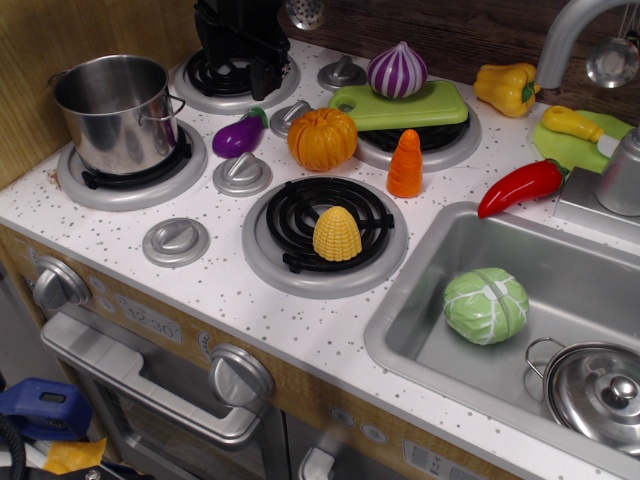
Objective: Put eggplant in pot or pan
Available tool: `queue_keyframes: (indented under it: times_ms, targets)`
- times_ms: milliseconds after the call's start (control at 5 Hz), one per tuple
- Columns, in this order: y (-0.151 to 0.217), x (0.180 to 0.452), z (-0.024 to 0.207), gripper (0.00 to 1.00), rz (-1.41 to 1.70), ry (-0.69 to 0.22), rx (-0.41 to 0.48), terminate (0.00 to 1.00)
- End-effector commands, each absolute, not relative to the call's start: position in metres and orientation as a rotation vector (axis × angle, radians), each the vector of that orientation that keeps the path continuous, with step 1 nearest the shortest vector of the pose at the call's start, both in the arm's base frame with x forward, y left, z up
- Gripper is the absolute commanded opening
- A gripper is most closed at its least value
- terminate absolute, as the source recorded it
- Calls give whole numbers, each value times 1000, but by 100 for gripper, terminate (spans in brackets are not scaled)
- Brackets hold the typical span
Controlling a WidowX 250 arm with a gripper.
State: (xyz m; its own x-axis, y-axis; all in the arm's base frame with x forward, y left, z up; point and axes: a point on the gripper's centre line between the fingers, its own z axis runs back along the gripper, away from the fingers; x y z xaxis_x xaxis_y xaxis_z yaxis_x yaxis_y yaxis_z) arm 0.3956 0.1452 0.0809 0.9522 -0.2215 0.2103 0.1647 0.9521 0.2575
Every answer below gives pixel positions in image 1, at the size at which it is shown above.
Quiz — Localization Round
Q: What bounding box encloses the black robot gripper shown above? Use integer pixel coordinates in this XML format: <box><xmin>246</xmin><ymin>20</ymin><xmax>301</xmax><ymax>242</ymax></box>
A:
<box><xmin>194</xmin><ymin>0</ymin><xmax>289</xmax><ymax>101</ymax></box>

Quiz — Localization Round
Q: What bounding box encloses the purple toy eggplant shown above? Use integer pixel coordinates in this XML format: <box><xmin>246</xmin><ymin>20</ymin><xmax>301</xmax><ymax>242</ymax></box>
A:
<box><xmin>212</xmin><ymin>107</ymin><xmax>268</xmax><ymax>159</ymax></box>

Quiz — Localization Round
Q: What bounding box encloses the tall steel pot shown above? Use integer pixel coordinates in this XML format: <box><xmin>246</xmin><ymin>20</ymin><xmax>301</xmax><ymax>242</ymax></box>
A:
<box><xmin>50</xmin><ymin>55</ymin><xmax>186</xmax><ymax>176</ymax></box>

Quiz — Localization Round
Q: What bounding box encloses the small lidded steel pot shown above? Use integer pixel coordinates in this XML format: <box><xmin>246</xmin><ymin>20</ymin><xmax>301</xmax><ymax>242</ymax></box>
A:
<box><xmin>525</xmin><ymin>337</ymin><xmax>639</xmax><ymax>458</ymax></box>

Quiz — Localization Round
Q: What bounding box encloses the silver knob beside pumpkin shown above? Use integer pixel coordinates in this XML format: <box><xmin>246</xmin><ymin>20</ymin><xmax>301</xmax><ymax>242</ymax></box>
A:
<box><xmin>269</xmin><ymin>100</ymin><xmax>312</xmax><ymax>138</ymax></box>

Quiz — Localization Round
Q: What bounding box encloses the hanging perforated steel spoon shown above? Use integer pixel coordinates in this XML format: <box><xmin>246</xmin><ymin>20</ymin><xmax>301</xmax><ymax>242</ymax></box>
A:
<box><xmin>284</xmin><ymin>0</ymin><xmax>325</xmax><ymax>31</ymax></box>

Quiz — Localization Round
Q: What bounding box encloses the back silver stove knob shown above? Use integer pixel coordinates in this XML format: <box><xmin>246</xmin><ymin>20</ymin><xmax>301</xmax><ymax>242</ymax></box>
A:
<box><xmin>317</xmin><ymin>55</ymin><xmax>367</xmax><ymax>91</ymax></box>

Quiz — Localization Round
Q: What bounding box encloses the silver stove knob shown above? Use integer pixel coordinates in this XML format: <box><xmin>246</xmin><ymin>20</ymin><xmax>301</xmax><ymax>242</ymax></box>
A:
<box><xmin>317</xmin><ymin>55</ymin><xmax>367</xmax><ymax>91</ymax></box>
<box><xmin>212</xmin><ymin>152</ymin><xmax>272</xmax><ymax>197</ymax></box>
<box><xmin>142</xmin><ymin>218</ymin><xmax>210</xmax><ymax>268</ymax></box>

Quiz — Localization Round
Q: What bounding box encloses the orange toy pumpkin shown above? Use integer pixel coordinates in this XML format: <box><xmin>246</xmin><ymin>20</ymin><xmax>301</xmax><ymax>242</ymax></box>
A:
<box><xmin>287</xmin><ymin>108</ymin><xmax>358</xmax><ymax>172</ymax></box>

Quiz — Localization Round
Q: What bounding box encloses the middle silver stove knob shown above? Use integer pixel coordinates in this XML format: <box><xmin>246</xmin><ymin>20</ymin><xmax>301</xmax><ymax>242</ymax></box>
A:
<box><xmin>212</xmin><ymin>152</ymin><xmax>272</xmax><ymax>197</ymax></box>

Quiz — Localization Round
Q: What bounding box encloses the purple striped toy onion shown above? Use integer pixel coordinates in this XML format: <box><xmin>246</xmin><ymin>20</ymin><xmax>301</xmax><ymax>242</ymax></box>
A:
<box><xmin>367</xmin><ymin>41</ymin><xmax>428</xmax><ymax>100</ymax></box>

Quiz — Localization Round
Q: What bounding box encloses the front right stove burner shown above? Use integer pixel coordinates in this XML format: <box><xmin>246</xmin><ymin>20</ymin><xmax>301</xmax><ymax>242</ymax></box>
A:
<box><xmin>242</xmin><ymin>176</ymin><xmax>409</xmax><ymax>299</ymax></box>

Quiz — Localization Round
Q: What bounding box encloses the orange toy carrot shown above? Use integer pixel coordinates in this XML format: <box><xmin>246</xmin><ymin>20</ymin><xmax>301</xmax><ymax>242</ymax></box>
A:
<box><xmin>386</xmin><ymin>129</ymin><xmax>423</xmax><ymax>198</ymax></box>

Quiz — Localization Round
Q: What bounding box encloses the yellow toy corn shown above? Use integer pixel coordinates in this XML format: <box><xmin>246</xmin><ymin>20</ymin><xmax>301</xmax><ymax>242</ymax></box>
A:
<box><xmin>312</xmin><ymin>206</ymin><xmax>363</xmax><ymax>262</ymax></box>

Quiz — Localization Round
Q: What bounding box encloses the green toy cutting board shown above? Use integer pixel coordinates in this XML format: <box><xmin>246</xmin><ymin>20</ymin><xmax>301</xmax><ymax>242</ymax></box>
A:
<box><xmin>328</xmin><ymin>80</ymin><xmax>468</xmax><ymax>131</ymax></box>

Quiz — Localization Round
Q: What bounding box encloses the front left stove burner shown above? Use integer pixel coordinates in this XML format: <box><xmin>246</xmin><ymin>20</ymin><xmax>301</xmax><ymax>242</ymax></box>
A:
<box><xmin>57</xmin><ymin>121</ymin><xmax>207</xmax><ymax>212</ymax></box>

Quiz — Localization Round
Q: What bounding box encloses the back right stove burner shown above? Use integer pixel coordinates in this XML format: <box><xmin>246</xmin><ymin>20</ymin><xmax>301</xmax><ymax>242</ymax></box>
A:
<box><xmin>355</xmin><ymin>111</ymin><xmax>482</xmax><ymax>173</ymax></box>

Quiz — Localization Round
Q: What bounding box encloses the front silver stove knob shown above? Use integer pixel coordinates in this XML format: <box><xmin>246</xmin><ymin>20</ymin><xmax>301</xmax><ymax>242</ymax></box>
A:
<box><xmin>142</xmin><ymin>218</ymin><xmax>210</xmax><ymax>268</ymax></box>

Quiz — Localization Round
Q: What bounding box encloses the yellow toy bell pepper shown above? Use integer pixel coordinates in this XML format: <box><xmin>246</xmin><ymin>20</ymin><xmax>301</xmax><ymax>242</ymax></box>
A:
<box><xmin>473</xmin><ymin>62</ymin><xmax>541</xmax><ymax>118</ymax></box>

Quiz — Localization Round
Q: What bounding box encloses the oven clock display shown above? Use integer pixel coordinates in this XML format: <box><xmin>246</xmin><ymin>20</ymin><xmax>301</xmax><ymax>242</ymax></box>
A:
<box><xmin>115</xmin><ymin>294</ymin><xmax>184</xmax><ymax>345</ymax></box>

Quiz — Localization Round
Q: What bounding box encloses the red toy chili pepper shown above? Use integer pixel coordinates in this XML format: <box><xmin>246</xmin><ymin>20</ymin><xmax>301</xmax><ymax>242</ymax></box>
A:
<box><xmin>477</xmin><ymin>159</ymin><xmax>570</xmax><ymax>219</ymax></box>

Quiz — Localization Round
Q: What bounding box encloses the left oven dial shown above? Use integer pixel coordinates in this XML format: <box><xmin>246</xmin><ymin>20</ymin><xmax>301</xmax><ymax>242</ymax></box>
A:
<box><xmin>33</xmin><ymin>255</ymin><xmax>91</xmax><ymax>311</ymax></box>

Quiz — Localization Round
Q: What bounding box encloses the oven dial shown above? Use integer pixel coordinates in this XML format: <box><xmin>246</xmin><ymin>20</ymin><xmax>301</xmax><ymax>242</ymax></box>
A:
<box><xmin>33</xmin><ymin>255</ymin><xmax>91</xmax><ymax>311</ymax></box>
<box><xmin>208</xmin><ymin>343</ymin><xmax>275</xmax><ymax>409</ymax></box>

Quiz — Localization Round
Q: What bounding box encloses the right oven dial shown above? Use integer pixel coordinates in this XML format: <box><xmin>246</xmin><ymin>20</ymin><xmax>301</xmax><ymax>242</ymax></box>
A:
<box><xmin>208</xmin><ymin>343</ymin><xmax>275</xmax><ymax>409</ymax></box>

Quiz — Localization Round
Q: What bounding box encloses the light green toy plate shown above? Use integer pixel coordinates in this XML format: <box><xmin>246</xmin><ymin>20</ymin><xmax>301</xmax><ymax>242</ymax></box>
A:
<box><xmin>533</xmin><ymin>110</ymin><xmax>633</xmax><ymax>173</ymax></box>

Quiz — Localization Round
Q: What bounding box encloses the green toy cabbage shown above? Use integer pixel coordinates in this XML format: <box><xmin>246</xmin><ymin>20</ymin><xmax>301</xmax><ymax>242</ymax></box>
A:
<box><xmin>443</xmin><ymin>268</ymin><xmax>529</xmax><ymax>346</ymax></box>

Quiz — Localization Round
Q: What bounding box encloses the hanging steel ladle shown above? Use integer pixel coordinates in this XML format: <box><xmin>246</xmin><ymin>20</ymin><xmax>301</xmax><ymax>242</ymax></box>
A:
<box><xmin>586</xmin><ymin>5</ymin><xmax>639</xmax><ymax>89</ymax></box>

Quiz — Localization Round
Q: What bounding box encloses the silver toy faucet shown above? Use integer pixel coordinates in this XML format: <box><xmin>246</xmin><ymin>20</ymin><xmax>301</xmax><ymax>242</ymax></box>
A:
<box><xmin>535</xmin><ymin>1</ymin><xmax>639</xmax><ymax>243</ymax></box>

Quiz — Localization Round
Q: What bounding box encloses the silver sink basin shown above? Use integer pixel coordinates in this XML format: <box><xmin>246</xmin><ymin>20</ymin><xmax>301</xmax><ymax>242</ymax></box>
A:
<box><xmin>365</xmin><ymin>202</ymin><xmax>639</xmax><ymax>479</ymax></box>

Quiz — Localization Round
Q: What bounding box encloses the blue clamp tool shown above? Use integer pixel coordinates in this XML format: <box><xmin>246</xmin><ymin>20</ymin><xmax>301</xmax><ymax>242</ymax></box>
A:
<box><xmin>1</xmin><ymin>378</ymin><xmax>93</xmax><ymax>441</ymax></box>

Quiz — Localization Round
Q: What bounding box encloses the yellow cloth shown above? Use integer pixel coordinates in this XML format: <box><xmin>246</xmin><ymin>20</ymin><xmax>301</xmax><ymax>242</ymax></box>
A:
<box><xmin>43</xmin><ymin>438</ymin><xmax>107</xmax><ymax>475</ymax></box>

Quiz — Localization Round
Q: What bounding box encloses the yellow handled toy knife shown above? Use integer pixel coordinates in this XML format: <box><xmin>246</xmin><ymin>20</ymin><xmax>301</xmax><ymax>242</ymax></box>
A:
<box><xmin>542</xmin><ymin>105</ymin><xmax>620</xmax><ymax>157</ymax></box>

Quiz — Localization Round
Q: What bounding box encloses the silver oven door handle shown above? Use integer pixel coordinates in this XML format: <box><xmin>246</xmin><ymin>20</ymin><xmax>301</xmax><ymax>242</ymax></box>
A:
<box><xmin>41</xmin><ymin>313</ymin><xmax>261</xmax><ymax>450</ymax></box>

